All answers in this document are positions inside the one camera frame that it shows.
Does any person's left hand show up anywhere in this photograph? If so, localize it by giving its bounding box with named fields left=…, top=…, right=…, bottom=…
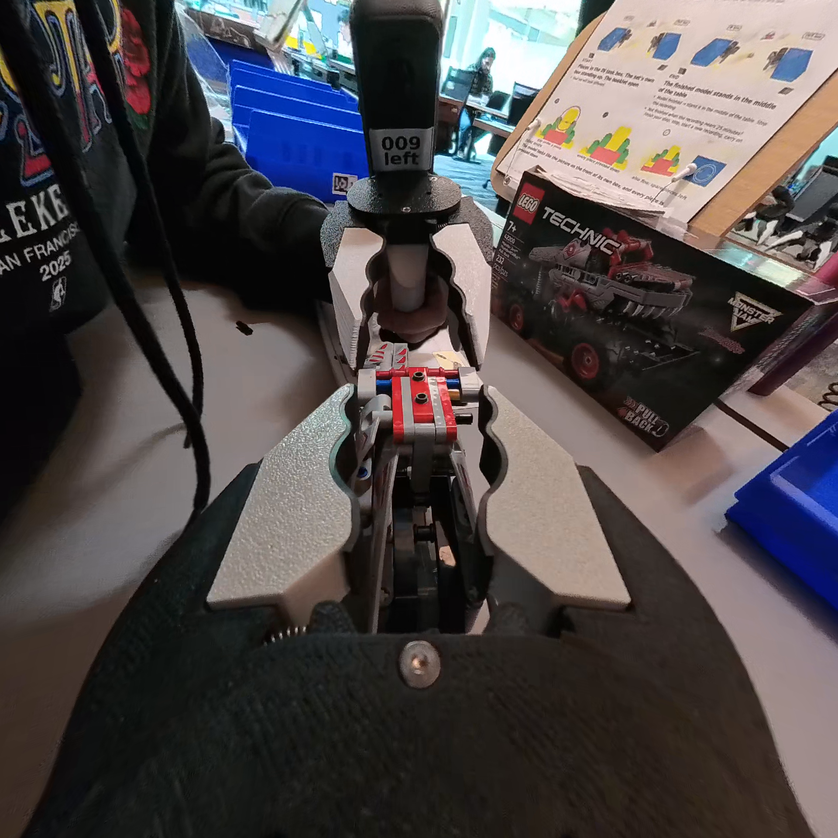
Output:
left=374, top=274, right=449, bottom=346

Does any person's left forearm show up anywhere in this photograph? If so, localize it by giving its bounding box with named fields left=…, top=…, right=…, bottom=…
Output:
left=131, top=13, right=331, bottom=312

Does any toy truck set box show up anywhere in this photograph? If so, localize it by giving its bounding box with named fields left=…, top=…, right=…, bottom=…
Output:
left=491, top=169, right=838, bottom=453

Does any blue storage bin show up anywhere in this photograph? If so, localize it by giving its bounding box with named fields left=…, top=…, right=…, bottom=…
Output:
left=232, top=84, right=359, bottom=132
left=725, top=409, right=838, bottom=613
left=245, top=108, right=359, bottom=204
left=227, top=59, right=343, bottom=96

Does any grey red toy truck model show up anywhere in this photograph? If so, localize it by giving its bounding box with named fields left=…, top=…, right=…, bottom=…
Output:
left=350, top=340, right=492, bottom=636

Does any white instruction booklet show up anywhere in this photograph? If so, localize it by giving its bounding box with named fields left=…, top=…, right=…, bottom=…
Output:
left=317, top=301, right=487, bottom=394

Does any crumpled clear plastic sheet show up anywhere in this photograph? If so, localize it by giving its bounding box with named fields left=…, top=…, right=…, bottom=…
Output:
left=175, top=0, right=292, bottom=61

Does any task instruction sheet on board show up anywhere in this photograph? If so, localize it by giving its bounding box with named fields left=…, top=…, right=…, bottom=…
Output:
left=490, top=13, right=838, bottom=240

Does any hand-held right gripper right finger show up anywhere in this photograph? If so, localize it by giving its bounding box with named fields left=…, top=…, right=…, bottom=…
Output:
left=477, top=385, right=635, bottom=613

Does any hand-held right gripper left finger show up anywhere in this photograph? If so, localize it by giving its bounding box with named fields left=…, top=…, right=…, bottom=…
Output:
left=205, top=384, right=362, bottom=613

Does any printed instruction sheet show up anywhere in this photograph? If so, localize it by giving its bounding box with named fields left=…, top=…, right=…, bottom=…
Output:
left=498, top=0, right=838, bottom=223

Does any clear plastic bag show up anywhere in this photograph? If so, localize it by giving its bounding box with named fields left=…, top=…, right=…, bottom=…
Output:
left=568, top=175, right=690, bottom=218

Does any black hoodie drawstring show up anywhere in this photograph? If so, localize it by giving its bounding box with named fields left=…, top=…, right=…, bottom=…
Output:
left=7, top=0, right=212, bottom=521

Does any wooden background table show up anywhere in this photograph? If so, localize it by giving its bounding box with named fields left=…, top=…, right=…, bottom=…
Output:
left=437, top=92, right=518, bottom=140

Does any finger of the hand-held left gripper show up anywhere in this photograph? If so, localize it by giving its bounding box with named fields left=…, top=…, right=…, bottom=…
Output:
left=326, top=226, right=388, bottom=372
left=429, top=224, right=493, bottom=371

